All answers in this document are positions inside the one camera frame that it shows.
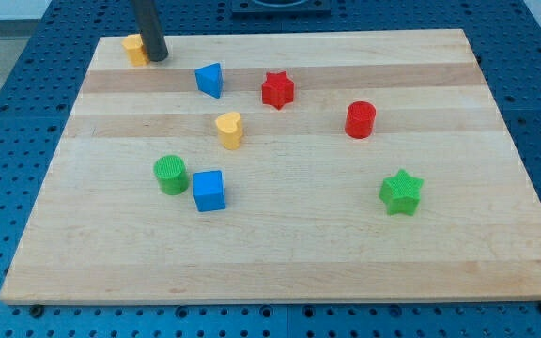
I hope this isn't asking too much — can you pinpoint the yellow heart block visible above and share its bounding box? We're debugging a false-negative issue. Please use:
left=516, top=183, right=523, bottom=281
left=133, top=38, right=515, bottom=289
left=215, top=112, right=243, bottom=150

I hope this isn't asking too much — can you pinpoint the blue triangle block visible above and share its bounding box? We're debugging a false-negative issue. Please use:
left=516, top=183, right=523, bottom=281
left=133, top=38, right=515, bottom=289
left=194, top=63, right=224, bottom=99

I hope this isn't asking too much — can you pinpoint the blue cube block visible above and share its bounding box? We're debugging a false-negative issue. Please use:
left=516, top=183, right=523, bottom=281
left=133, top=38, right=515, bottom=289
left=193, top=170, right=226, bottom=212

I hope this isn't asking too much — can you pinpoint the light wooden board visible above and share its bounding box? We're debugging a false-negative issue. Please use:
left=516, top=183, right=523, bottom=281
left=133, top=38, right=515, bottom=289
left=0, top=29, right=541, bottom=305

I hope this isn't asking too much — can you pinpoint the red star block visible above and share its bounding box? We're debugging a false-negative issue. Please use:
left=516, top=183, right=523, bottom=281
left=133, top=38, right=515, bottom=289
left=261, top=71, right=295, bottom=110

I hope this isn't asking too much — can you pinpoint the green cylinder block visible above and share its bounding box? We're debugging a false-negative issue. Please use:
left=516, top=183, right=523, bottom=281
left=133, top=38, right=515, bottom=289
left=153, top=155, right=189, bottom=195

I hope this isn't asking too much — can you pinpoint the red cylinder block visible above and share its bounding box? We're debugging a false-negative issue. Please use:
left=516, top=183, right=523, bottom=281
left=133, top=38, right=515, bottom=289
left=344, top=101, right=377, bottom=139

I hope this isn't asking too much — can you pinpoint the green star block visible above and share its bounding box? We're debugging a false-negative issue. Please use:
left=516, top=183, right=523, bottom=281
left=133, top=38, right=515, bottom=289
left=379, top=169, right=425, bottom=216

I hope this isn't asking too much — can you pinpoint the yellow block behind rod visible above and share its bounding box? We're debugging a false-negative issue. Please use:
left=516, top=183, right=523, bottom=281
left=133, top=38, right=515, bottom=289
left=121, top=34, right=150, bottom=67

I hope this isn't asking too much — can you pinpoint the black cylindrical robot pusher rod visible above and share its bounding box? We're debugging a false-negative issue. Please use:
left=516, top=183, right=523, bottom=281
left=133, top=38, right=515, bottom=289
left=131, top=0, right=169, bottom=62

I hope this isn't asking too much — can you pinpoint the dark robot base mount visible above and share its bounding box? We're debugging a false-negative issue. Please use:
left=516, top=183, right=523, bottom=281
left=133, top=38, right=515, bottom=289
left=228, top=0, right=332, bottom=15

